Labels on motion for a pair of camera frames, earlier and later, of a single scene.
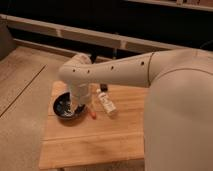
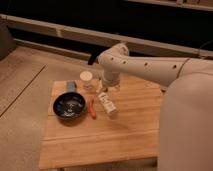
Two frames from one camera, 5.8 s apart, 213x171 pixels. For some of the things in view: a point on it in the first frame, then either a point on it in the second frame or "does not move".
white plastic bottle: [108, 105] does not move
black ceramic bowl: [63, 108] does not move
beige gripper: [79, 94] -> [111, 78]
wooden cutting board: [106, 139] does not move
